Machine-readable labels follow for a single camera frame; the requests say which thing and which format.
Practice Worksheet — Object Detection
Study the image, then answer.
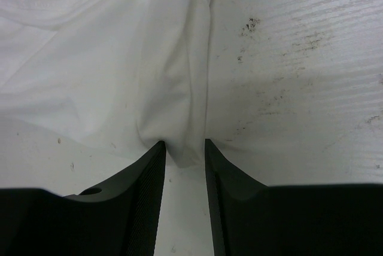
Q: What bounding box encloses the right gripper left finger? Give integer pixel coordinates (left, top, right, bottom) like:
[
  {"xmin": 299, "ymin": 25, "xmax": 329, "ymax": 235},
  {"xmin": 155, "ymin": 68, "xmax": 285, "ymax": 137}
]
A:
[{"xmin": 1, "ymin": 141, "xmax": 166, "ymax": 255}]

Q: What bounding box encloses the white tank top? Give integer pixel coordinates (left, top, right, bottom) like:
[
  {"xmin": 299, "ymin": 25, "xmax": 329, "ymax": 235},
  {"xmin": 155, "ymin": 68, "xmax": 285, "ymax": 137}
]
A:
[{"xmin": 1, "ymin": 0, "xmax": 211, "ymax": 167}]

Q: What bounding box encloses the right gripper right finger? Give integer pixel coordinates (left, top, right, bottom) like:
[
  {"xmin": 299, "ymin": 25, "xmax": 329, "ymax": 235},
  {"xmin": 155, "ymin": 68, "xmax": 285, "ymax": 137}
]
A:
[{"xmin": 205, "ymin": 139, "xmax": 382, "ymax": 255}]

